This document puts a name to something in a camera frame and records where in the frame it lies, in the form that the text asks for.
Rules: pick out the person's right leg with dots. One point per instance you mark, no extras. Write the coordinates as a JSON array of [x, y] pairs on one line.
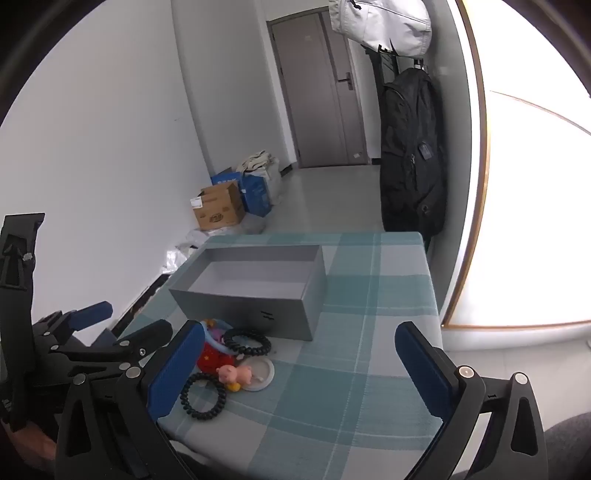
[[570, 447]]

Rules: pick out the teal checkered tablecloth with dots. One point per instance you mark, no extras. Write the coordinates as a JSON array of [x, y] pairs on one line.
[[360, 369]]

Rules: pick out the blue cardboard box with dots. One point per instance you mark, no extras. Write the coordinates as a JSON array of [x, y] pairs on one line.
[[256, 194]]

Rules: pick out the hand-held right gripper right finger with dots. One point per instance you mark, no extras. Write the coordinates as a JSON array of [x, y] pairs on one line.
[[425, 369]]

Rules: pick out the person's left hand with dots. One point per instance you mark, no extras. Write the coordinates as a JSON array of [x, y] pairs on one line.
[[32, 450]]

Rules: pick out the pink pig charm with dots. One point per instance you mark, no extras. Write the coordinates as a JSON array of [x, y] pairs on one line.
[[233, 374]]

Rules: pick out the white hanging bag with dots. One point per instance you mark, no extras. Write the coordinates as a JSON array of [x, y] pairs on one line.
[[383, 23]]

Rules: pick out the red charm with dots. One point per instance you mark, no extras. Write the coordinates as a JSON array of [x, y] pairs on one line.
[[210, 360]]

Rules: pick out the black backpack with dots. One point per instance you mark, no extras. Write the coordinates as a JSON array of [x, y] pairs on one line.
[[406, 161]]

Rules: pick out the brown cardboard box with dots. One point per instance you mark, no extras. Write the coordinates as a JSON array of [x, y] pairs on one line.
[[221, 207]]

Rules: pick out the grey cardboard box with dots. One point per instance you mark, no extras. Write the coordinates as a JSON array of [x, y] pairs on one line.
[[258, 309]]

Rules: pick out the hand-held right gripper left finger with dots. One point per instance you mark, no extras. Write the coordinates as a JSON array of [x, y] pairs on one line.
[[175, 369]]

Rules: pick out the bright window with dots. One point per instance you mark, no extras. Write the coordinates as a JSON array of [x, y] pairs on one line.
[[531, 207]]

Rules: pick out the grey door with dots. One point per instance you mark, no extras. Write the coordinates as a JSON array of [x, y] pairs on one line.
[[314, 92]]

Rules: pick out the beige cloth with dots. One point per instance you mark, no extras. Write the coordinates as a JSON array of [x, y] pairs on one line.
[[258, 160]]

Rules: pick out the white sack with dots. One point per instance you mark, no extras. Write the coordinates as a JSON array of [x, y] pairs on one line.
[[273, 184]]

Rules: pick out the white plastic bag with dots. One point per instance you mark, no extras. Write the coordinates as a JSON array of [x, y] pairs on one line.
[[198, 239], [174, 258]]

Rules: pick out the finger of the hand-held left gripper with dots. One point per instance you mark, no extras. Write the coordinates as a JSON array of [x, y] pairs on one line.
[[147, 337], [94, 314]]

